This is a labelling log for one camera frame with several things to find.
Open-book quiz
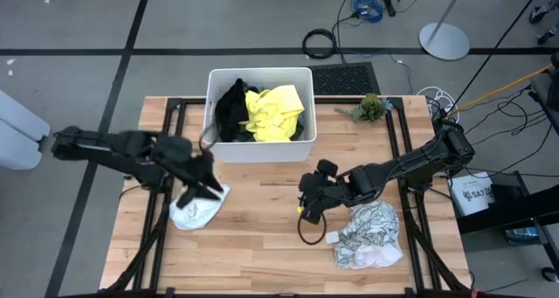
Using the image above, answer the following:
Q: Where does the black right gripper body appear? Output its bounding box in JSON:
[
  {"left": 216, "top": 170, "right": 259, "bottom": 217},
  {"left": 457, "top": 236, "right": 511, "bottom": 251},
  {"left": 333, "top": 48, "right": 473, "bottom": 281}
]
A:
[{"left": 298, "top": 158, "right": 353, "bottom": 225}]

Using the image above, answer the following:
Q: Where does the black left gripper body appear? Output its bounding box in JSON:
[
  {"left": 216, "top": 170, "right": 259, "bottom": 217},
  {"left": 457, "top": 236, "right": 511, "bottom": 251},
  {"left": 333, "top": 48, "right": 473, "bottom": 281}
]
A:
[{"left": 172, "top": 152, "right": 216, "bottom": 209}]

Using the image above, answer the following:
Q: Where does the plain white cloth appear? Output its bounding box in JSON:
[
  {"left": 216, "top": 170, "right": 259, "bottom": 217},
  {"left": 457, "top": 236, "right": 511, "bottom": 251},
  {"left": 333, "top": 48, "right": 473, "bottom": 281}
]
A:
[{"left": 169, "top": 183, "right": 231, "bottom": 232}]

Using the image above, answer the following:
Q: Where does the black garment with ribbed trim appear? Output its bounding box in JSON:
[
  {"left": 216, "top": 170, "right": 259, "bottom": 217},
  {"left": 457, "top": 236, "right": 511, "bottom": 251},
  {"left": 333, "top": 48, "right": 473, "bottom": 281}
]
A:
[{"left": 213, "top": 78, "right": 259, "bottom": 143}]

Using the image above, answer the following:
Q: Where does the yellow shirt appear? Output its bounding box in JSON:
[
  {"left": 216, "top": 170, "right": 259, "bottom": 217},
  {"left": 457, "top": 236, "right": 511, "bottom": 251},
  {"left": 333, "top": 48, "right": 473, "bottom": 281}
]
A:
[{"left": 238, "top": 84, "right": 306, "bottom": 142}]

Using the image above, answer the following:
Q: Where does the white plastic laundry basket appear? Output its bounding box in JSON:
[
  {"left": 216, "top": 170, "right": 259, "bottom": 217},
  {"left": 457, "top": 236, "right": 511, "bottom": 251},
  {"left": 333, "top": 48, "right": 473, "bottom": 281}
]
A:
[{"left": 203, "top": 66, "right": 318, "bottom": 163}]

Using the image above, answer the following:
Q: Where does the white leaf-patterned garment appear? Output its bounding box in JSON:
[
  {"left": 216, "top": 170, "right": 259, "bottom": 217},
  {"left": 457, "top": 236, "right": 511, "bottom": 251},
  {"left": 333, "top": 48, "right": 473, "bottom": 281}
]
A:
[{"left": 325, "top": 200, "right": 405, "bottom": 271}]

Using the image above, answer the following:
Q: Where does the small potted succulent plant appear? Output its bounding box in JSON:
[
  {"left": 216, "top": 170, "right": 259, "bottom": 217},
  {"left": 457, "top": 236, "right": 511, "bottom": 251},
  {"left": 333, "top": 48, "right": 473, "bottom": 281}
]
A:
[{"left": 335, "top": 92, "right": 393, "bottom": 123}]

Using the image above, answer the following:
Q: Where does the black rubber floor mat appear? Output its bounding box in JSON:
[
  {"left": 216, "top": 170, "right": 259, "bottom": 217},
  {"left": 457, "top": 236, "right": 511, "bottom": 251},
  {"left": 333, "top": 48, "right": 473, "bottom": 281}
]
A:
[{"left": 309, "top": 61, "right": 381, "bottom": 96}]

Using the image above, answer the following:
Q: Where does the white printed box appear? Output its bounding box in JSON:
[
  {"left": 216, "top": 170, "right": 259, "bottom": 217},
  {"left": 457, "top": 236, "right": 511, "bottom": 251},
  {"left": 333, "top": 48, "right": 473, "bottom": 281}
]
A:
[{"left": 449, "top": 171, "right": 497, "bottom": 217}]

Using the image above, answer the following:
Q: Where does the light grey padded seat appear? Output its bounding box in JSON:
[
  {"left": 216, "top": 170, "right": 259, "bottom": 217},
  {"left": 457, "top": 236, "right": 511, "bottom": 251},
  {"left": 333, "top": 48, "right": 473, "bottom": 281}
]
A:
[{"left": 0, "top": 90, "right": 51, "bottom": 171}]

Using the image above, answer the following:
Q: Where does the black cart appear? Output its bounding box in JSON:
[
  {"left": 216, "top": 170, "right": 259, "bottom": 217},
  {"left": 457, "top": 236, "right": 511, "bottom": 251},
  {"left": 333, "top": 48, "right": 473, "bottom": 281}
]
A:
[{"left": 453, "top": 170, "right": 559, "bottom": 284}]

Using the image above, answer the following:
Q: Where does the round grey stand base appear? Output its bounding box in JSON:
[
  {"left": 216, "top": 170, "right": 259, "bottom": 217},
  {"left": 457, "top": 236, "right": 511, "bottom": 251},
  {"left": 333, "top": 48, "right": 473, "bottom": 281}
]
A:
[{"left": 418, "top": 21, "right": 471, "bottom": 61}]

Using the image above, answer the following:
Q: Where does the grey stand pole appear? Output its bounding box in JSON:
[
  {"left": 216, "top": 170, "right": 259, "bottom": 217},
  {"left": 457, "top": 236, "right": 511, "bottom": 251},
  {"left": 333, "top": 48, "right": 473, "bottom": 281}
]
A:
[{"left": 430, "top": 0, "right": 468, "bottom": 44}]

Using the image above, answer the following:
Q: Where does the thin black pole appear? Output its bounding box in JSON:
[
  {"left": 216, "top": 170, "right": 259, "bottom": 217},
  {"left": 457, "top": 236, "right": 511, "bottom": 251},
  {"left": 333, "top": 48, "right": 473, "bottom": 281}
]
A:
[{"left": 449, "top": 0, "right": 546, "bottom": 111}]

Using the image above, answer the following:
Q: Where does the black caster wheel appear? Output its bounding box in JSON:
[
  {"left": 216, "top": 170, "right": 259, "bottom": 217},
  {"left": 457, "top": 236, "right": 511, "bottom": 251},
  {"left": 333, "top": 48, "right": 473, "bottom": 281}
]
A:
[
  {"left": 528, "top": 4, "right": 551, "bottom": 25},
  {"left": 536, "top": 24, "right": 559, "bottom": 45}
]

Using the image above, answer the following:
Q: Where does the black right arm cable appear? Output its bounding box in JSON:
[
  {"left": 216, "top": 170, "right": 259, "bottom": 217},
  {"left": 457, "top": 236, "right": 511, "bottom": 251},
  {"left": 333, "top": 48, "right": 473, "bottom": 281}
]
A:
[{"left": 297, "top": 210, "right": 328, "bottom": 246}]

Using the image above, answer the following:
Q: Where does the coiled white cable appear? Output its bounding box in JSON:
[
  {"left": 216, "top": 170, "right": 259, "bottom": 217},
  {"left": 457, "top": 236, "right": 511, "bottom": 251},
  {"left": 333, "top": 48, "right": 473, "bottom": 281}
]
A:
[{"left": 416, "top": 86, "right": 459, "bottom": 115}]

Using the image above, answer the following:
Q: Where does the coiled black cable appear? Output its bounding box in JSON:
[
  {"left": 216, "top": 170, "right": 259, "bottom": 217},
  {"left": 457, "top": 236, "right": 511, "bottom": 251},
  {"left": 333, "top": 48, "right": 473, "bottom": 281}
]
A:
[{"left": 301, "top": 28, "right": 338, "bottom": 59}]

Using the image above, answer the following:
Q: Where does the coiled blue cable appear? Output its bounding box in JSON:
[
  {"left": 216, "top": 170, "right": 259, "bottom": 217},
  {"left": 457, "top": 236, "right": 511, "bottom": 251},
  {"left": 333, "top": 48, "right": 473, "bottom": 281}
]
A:
[{"left": 350, "top": 0, "right": 384, "bottom": 23}]

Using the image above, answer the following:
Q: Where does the yellow strap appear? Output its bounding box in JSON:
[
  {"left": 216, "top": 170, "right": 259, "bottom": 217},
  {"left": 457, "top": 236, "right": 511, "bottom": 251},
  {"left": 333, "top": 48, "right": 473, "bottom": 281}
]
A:
[{"left": 453, "top": 65, "right": 552, "bottom": 111}]

